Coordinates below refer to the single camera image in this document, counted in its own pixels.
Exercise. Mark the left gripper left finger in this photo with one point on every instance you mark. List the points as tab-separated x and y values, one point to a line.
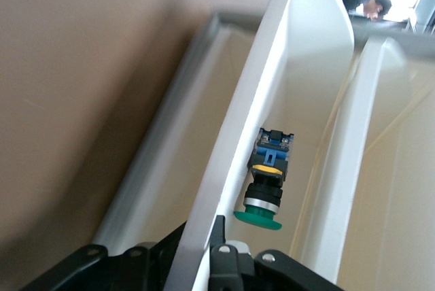
119	270

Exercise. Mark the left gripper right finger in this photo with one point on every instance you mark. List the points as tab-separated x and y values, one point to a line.
272	274

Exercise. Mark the green mushroom push button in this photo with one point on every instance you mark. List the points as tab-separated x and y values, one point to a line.
268	165

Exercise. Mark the white plastic drawer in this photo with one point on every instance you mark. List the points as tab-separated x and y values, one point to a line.
306	49
357	134

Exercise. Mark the white drawer cabinet grey frame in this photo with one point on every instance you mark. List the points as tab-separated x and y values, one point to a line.
234	20

